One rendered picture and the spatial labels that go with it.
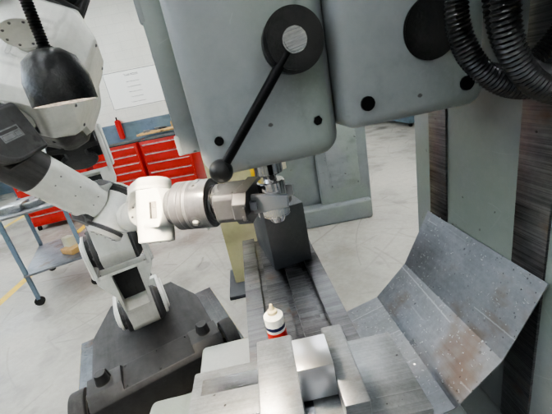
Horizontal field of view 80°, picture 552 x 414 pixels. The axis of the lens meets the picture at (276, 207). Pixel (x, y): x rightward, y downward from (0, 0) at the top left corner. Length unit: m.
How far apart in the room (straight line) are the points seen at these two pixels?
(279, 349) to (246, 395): 0.08
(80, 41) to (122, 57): 9.06
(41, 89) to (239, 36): 0.23
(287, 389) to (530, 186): 0.46
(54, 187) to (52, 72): 0.39
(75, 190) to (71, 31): 0.33
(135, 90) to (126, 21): 1.60
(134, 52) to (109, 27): 0.75
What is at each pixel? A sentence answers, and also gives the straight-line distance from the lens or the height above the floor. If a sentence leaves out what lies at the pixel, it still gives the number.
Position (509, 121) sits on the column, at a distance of 0.62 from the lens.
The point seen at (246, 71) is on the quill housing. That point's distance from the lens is 0.43.
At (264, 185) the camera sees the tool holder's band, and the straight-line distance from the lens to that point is 0.53.
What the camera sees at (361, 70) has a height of 1.41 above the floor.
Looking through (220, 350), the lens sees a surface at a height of 0.82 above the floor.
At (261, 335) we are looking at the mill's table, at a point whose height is 0.90.
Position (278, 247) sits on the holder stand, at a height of 0.98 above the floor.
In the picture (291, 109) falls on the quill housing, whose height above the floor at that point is 1.38.
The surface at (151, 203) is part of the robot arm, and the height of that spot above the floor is 1.26.
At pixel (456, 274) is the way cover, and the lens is 0.77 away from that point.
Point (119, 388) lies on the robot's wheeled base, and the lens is 1.32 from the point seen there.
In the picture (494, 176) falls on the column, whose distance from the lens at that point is 0.67.
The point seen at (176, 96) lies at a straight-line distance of 0.51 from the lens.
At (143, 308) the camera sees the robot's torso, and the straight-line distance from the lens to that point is 1.39.
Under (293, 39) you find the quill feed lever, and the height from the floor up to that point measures 1.45.
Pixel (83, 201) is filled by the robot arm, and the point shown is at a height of 1.25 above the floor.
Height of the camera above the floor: 1.41
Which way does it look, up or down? 20 degrees down
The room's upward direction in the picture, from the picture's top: 11 degrees counter-clockwise
